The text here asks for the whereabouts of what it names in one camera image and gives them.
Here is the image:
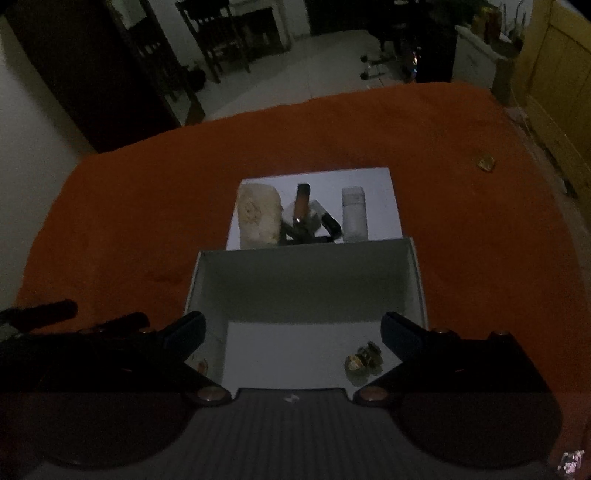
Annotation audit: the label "office chair wheeled base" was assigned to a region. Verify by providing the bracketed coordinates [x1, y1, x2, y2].
[359, 44, 403, 82]

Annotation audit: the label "white oblong container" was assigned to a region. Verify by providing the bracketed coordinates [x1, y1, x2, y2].
[341, 185, 369, 243]

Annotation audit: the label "amber brown tube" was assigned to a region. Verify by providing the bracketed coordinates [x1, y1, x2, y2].
[293, 183, 311, 225]

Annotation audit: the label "white cardboard box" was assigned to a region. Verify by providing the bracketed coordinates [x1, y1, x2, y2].
[184, 167, 429, 394]

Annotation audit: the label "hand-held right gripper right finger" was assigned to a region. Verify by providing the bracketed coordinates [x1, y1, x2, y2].
[353, 311, 555, 408]

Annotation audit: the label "dark computer tower with lights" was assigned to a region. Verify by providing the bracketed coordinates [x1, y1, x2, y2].
[405, 21, 459, 85]

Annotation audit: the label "wooden cabinet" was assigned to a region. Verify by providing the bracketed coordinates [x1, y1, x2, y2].
[512, 0, 591, 199]

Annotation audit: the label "dark wooden chair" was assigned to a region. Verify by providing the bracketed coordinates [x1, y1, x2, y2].
[124, 17, 197, 104]
[174, 0, 253, 85]

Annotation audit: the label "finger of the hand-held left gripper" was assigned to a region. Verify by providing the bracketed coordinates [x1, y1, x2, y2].
[90, 312, 149, 331]
[0, 299, 78, 334]

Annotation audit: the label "beige crumpled cloth lump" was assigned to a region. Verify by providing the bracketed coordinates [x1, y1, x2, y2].
[237, 182, 284, 250]

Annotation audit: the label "dark wooden wardrobe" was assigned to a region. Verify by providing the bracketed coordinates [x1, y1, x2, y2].
[4, 0, 205, 154]

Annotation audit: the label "bottles on cabinet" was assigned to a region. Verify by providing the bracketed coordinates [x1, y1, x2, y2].
[471, 4, 505, 43]

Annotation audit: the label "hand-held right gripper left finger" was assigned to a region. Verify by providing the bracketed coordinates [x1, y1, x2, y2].
[28, 311, 232, 408]

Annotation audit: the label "white cabinet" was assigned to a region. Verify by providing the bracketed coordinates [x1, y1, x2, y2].
[454, 25, 514, 92]

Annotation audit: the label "black plug adapter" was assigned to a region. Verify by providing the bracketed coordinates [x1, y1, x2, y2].
[320, 211, 343, 241]

